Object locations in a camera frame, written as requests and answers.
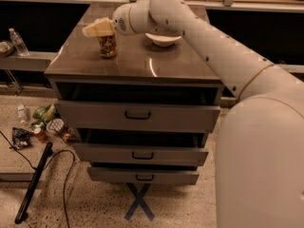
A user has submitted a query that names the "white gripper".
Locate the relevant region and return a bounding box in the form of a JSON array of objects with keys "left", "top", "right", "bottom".
[{"left": 82, "top": 4, "right": 136, "bottom": 38}]

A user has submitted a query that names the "orange soda can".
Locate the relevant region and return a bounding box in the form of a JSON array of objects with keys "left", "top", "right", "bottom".
[{"left": 98, "top": 35, "right": 117, "bottom": 58}]

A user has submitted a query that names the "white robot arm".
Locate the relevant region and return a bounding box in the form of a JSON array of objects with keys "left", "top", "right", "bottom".
[{"left": 112, "top": 0, "right": 304, "bottom": 228}]

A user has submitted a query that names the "white paper bowl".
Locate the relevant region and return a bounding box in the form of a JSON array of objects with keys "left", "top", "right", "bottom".
[{"left": 145, "top": 33, "right": 181, "bottom": 48}]

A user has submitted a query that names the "bowl on left shelf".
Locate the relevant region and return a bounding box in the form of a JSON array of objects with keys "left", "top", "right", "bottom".
[{"left": 0, "top": 41, "right": 14, "bottom": 57}]

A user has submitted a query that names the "red can on floor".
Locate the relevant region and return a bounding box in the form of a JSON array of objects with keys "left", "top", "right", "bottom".
[{"left": 33, "top": 127, "right": 48, "bottom": 143}]

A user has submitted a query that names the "clear plastic water bottle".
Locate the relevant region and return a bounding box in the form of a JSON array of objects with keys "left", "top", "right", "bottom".
[{"left": 9, "top": 28, "right": 29, "bottom": 56}]

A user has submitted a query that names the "grey top drawer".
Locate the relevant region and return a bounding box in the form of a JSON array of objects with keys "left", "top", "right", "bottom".
[{"left": 55, "top": 101, "right": 220, "bottom": 133}]

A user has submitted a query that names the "grey drawer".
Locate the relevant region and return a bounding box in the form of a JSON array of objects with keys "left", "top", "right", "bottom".
[
  {"left": 87, "top": 167, "right": 200, "bottom": 185},
  {"left": 55, "top": 101, "right": 220, "bottom": 133},
  {"left": 74, "top": 143, "right": 208, "bottom": 166}
]

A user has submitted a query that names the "grey drawer cabinet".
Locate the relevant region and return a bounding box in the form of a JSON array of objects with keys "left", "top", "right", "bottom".
[{"left": 46, "top": 6, "right": 224, "bottom": 171}]

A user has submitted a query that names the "green snack bag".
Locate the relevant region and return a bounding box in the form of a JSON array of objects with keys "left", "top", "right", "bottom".
[{"left": 32, "top": 104, "right": 57, "bottom": 124}]

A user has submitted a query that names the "white patterned cup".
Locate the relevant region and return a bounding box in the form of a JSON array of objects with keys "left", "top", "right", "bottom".
[{"left": 47, "top": 118, "right": 65, "bottom": 134}]

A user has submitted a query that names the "small plastic bottle on floor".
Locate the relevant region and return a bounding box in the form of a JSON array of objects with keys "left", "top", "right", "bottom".
[{"left": 17, "top": 104, "right": 28, "bottom": 124}]

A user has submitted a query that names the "dark blue snack bag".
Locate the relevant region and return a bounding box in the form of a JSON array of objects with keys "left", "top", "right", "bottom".
[{"left": 12, "top": 127, "right": 30, "bottom": 149}]

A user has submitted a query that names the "grey middle drawer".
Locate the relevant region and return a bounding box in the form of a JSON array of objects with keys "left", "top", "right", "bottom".
[{"left": 74, "top": 143, "right": 208, "bottom": 166}]

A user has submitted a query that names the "grey bottom drawer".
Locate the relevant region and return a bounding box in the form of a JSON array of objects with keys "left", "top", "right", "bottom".
[{"left": 87, "top": 167, "right": 200, "bottom": 185}]

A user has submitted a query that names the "black bar on floor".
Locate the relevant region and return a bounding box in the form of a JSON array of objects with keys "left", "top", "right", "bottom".
[{"left": 14, "top": 142, "right": 53, "bottom": 224}]

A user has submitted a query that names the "black cable left floor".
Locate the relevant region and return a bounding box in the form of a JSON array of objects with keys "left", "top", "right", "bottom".
[{"left": 0, "top": 130, "right": 77, "bottom": 228}]

